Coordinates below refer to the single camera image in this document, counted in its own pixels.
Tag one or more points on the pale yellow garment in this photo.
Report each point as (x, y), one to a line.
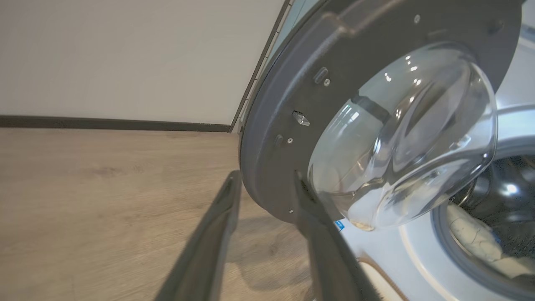
(472, 238)

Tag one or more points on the blue energy label sticker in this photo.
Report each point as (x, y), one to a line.
(340, 225)

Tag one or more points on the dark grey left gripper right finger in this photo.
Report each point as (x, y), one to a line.
(330, 263)

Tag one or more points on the blue garment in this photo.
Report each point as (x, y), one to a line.
(496, 241)

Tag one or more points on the white front-load washing machine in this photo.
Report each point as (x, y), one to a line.
(418, 259)

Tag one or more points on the stainless steel washing machine drum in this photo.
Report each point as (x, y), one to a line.
(514, 188)

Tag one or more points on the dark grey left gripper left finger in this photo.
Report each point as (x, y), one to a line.
(209, 251)

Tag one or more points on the grey washing machine door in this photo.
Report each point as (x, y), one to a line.
(292, 83)

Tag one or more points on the cream perforated laundry basket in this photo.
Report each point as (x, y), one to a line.
(384, 288)

